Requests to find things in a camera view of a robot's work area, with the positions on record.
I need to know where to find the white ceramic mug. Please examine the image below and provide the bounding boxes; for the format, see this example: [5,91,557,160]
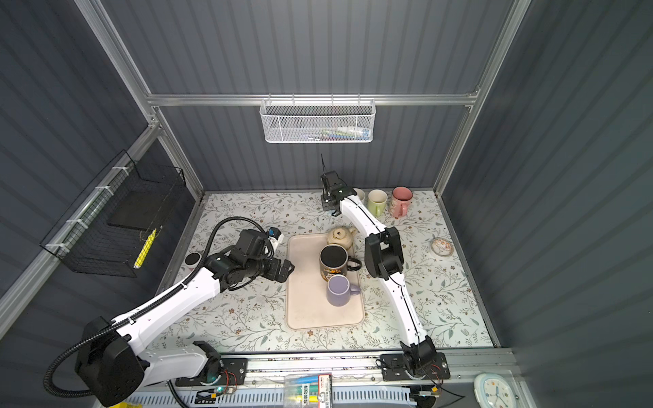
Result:
[354,188,367,204]

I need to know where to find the light green mug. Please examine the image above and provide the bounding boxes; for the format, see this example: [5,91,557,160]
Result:
[367,190,388,219]

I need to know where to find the pink ceramic mug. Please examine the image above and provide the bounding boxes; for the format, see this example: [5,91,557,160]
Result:
[390,186,413,219]

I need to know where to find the black floral mug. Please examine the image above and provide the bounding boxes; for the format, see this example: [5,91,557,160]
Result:
[319,244,362,282]

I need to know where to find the purple ceramic mug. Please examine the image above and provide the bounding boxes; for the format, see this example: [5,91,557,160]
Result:
[326,275,361,307]

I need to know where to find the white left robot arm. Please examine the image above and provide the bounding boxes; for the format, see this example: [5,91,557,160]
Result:
[43,221,294,406]

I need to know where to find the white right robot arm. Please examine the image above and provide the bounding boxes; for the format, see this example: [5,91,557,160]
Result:
[321,171,437,377]

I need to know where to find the small black round disc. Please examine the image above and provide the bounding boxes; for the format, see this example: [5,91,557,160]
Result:
[184,253,202,269]

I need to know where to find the beige plastic tray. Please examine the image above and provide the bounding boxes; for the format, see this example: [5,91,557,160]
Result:
[286,233,365,331]

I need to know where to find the yellow marker pen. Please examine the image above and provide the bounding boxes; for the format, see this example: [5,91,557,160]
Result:
[133,229,158,270]

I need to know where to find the clear tape roll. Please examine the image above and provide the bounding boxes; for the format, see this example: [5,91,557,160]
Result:
[431,237,455,258]

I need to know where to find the clear box of markers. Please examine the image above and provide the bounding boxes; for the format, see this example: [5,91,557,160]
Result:
[284,373,333,408]

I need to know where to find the white analog clock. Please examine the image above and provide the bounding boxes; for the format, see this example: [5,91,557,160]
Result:
[474,373,517,408]

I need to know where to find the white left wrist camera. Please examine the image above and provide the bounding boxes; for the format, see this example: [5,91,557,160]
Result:
[267,227,284,251]

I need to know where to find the white wire basket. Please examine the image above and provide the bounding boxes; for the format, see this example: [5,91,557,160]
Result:
[259,96,377,144]

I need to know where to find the black wire basket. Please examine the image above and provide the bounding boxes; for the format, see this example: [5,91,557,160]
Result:
[41,154,186,278]

